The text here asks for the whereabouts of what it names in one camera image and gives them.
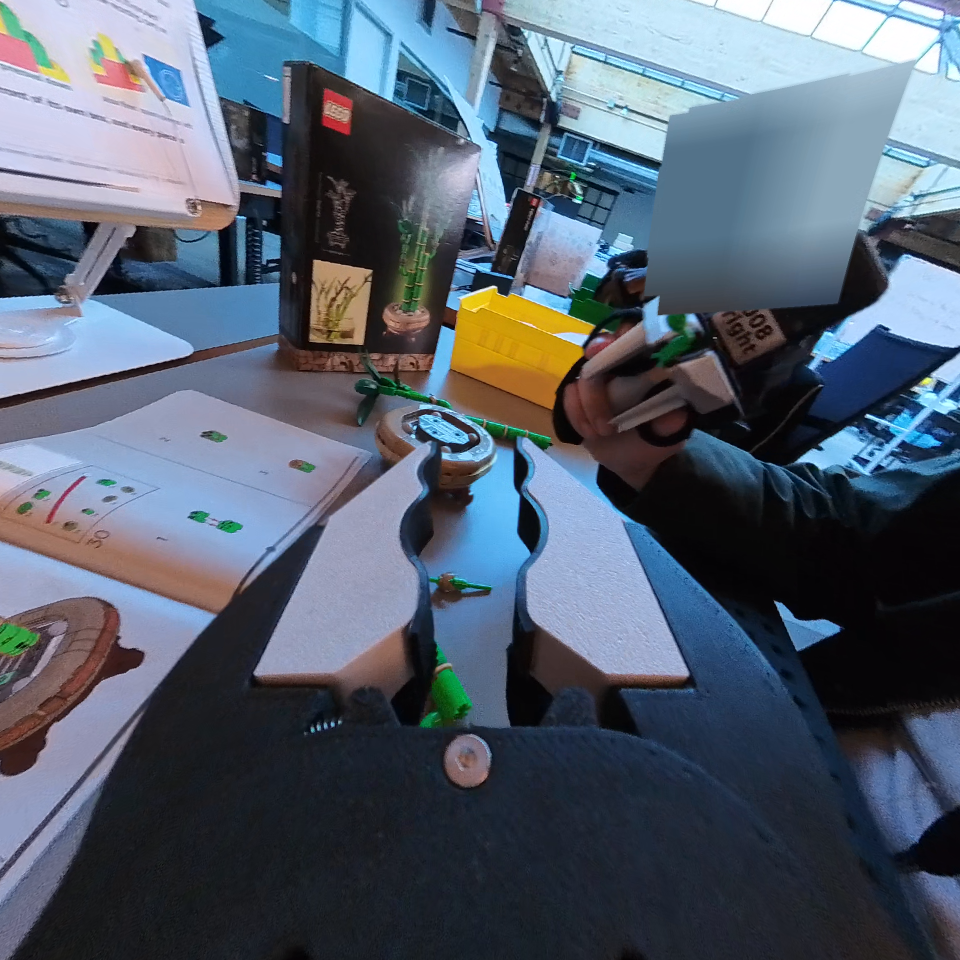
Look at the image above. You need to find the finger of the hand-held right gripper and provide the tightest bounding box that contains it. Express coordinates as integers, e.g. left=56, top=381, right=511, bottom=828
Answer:
left=640, top=295, right=708, bottom=344
left=668, top=351, right=747, bottom=420

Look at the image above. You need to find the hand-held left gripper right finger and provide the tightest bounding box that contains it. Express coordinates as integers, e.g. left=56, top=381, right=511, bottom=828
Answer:
left=507, top=436, right=692, bottom=727

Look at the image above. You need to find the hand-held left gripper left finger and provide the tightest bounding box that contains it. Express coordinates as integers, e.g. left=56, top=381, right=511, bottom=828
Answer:
left=254, top=442, right=444, bottom=727

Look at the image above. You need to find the small green hooked piece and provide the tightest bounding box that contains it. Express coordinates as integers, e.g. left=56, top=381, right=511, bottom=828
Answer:
left=652, top=316, right=701, bottom=368

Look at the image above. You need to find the thin green stem tan collar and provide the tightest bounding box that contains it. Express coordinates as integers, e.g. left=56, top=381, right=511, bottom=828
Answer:
left=429, top=572, right=494, bottom=603

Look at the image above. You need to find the green bamboo stalk model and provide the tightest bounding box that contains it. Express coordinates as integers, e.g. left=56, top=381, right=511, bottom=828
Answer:
left=419, top=644, right=476, bottom=731

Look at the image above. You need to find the yellow plastic bin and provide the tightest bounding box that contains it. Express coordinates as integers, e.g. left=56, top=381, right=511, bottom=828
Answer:
left=451, top=287, right=601, bottom=410

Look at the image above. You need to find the person's right forearm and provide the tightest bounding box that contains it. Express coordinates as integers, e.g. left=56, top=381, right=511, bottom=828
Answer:
left=596, top=431, right=960, bottom=722

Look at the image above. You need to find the grey desk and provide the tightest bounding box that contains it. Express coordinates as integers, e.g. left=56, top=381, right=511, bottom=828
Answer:
left=0, top=326, right=841, bottom=901

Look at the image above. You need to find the person's right hand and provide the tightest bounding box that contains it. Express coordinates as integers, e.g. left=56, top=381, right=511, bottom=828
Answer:
left=561, top=332, right=695, bottom=493

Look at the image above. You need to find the green plastic bin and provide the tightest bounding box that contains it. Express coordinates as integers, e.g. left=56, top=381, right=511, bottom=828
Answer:
left=568, top=274, right=624, bottom=324

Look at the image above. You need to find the navy chair back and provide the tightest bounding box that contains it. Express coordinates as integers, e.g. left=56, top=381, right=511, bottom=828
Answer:
left=814, top=324, right=960, bottom=429

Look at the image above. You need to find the small black toy box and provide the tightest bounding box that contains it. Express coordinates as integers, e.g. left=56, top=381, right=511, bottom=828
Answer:
left=492, top=188, right=601, bottom=298

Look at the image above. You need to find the tan round pot base model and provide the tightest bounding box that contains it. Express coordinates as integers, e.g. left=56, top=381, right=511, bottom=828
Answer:
left=375, top=404, right=497, bottom=493

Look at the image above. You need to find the open instruction booklet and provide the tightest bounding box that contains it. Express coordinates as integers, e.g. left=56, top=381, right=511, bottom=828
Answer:
left=0, top=390, right=373, bottom=894

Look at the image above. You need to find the green sprig with leaves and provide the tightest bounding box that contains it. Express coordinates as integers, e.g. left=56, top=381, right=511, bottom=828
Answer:
left=355, top=351, right=553, bottom=450

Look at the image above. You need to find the black toy set box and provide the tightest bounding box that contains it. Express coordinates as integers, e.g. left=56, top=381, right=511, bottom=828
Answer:
left=279, top=62, right=483, bottom=374

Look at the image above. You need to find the white document stand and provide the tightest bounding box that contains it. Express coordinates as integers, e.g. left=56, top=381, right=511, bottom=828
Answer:
left=0, top=0, right=241, bottom=400

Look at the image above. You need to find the printed instruction sheet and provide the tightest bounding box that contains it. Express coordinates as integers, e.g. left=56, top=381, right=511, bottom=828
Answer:
left=0, top=0, right=230, bottom=207

